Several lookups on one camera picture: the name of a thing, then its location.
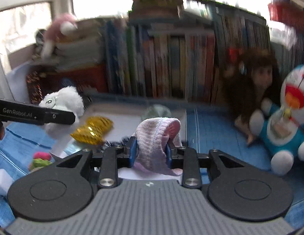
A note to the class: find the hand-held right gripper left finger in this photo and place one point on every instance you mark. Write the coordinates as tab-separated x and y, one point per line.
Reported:
132	151

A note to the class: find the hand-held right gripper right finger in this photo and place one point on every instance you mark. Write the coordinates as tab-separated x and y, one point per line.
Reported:
168	156

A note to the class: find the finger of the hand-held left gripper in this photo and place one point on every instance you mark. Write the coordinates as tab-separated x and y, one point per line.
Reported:
60	117

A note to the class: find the pink knitted sock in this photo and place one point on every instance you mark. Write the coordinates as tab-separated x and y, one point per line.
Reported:
152	142

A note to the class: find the white cardboard box tray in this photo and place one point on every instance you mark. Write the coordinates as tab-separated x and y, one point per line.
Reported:
125	124

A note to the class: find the gold sequin bow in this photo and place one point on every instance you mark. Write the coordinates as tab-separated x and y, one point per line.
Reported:
93	129

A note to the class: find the pink green plush flower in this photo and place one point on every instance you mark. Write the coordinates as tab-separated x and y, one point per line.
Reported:
41	156

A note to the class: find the pale green soft toy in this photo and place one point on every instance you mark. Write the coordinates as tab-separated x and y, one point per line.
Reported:
155	112

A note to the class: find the white foam cube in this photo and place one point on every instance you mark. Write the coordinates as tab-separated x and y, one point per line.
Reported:
2	181

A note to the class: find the dark printed box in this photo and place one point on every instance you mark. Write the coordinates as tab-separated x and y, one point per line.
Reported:
34	88

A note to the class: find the white paper sheet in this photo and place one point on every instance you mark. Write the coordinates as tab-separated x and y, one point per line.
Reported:
17	80

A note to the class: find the blue checked tablecloth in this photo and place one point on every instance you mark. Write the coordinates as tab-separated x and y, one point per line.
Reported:
215	132

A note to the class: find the stack of flat books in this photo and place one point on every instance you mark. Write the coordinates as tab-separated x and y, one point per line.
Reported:
80	49

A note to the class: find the pink white plush toy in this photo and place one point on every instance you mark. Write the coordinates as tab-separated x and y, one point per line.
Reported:
58	27

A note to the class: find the row of upright books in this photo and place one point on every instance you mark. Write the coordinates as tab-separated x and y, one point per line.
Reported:
166	66

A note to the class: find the blue cat plush toy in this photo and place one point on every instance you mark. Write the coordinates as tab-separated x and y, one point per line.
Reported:
279	132

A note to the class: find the brown-haired doll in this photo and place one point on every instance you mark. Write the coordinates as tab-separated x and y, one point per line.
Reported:
252	78

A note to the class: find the books lying on row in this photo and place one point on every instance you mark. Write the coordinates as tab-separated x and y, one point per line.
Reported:
178	28

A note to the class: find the model house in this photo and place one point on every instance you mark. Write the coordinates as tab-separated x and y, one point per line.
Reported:
154	5

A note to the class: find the red basket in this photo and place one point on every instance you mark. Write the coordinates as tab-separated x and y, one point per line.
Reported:
289	14

